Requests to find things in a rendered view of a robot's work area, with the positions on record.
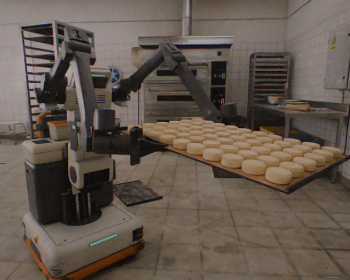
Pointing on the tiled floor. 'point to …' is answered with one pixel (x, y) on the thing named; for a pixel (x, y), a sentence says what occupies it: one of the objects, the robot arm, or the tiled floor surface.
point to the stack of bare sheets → (135, 193)
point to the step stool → (11, 129)
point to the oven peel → (137, 58)
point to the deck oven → (213, 50)
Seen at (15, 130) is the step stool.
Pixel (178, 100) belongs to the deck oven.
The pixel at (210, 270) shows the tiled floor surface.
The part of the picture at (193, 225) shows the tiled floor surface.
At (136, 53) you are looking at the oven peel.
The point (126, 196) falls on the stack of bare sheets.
